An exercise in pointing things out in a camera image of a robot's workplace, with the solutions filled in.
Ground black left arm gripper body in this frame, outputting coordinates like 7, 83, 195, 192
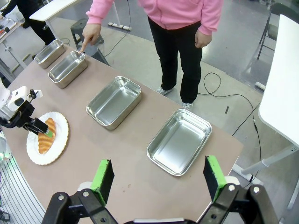
11, 100, 36, 128

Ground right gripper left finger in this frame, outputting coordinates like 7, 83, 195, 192
41, 159, 117, 224

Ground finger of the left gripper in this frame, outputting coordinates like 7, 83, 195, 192
22, 125, 40, 137
28, 117, 56, 139

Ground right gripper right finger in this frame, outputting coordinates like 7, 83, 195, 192
197, 155, 280, 224

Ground golden croissant bread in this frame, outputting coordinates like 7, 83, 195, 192
37, 117, 57, 154

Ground person's right forearm pink sleeve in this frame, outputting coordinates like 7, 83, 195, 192
85, 0, 115, 25

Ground person's left forearm pink sleeve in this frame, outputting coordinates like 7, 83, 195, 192
198, 0, 225, 36

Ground large shallow steel container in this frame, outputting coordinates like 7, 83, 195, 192
146, 108, 213, 177

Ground small deep steel container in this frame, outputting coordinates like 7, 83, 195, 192
34, 39, 66, 70
48, 50, 89, 89

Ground medium steel rectangular container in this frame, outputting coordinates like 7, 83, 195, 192
85, 76, 142, 131

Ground person's right hand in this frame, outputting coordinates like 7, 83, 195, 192
78, 23, 102, 55

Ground person's left hand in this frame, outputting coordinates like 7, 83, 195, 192
194, 29, 213, 49

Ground white scalloped plate gold rim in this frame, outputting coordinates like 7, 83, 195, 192
26, 111, 70, 166

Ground white slatted panel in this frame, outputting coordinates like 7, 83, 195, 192
0, 130, 46, 224

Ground bystander in black clothes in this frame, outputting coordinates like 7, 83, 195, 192
1, 0, 56, 46

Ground dark grey plastic stool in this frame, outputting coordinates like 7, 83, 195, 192
70, 18, 105, 49
84, 44, 110, 67

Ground person's right grey sneaker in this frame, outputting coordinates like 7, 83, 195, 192
156, 86, 173, 96

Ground white desk with white leg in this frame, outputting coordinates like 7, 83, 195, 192
29, 0, 133, 42

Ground white table with white legs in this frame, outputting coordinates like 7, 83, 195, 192
240, 14, 299, 210

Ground black trousers legs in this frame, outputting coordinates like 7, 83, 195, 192
148, 16, 203, 105

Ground black folding chair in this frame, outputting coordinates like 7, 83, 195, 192
256, 2, 282, 60

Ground pink hoodie torso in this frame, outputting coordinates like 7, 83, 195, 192
137, 0, 212, 30

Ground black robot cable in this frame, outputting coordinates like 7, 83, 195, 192
0, 117, 22, 129

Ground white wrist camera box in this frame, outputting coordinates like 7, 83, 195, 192
7, 85, 30, 113

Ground long black floor cable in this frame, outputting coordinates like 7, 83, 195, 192
197, 72, 262, 189

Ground thin black hanging cable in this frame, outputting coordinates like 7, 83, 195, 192
103, 0, 131, 58

